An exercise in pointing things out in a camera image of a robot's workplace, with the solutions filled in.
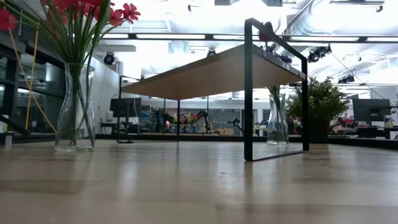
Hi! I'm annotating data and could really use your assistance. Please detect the wooden shelf black metal frame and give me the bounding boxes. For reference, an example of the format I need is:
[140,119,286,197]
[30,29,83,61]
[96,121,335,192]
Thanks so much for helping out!
[116,17,310,162]

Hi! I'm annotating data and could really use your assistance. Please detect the blue artificial flower bunch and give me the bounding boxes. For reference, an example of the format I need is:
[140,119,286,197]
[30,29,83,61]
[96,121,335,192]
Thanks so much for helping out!
[267,85,285,144]

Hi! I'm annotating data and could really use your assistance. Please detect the clear glass vase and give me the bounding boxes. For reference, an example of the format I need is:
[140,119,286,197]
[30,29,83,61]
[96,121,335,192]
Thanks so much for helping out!
[266,93,290,147]
[55,63,96,152]

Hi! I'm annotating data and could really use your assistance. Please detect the purple artificial flower bunch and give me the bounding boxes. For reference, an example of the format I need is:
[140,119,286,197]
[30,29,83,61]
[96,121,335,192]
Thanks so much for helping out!
[266,43,293,65]

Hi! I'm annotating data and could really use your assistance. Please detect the distant red flower bunch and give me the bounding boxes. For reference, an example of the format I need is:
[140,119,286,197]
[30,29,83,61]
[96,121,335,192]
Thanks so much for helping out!
[185,113,200,126]

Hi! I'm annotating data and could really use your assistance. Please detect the brown cardboard box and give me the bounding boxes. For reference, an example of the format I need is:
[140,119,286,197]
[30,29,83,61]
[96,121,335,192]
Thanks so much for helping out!
[214,127,234,136]

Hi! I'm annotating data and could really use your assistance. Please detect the black computer monitor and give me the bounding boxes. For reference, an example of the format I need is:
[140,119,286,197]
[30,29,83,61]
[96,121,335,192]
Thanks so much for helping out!
[109,97,142,118]
[352,98,392,123]

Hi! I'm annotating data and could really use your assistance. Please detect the LED light bar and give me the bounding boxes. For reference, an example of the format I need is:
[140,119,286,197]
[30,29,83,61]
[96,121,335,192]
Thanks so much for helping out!
[99,32,398,44]

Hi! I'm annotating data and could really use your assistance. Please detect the potted green plant white blossoms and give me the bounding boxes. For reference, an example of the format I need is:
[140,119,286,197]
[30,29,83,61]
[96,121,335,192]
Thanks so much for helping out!
[284,77,350,144]

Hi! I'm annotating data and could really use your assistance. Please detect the black ceiling spotlights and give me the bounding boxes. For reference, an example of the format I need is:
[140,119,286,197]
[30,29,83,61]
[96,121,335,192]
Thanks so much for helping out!
[307,44,333,64]
[337,74,355,84]

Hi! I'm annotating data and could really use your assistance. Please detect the yellow extension cable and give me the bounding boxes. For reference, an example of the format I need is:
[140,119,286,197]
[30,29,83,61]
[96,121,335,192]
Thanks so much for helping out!
[7,29,58,134]

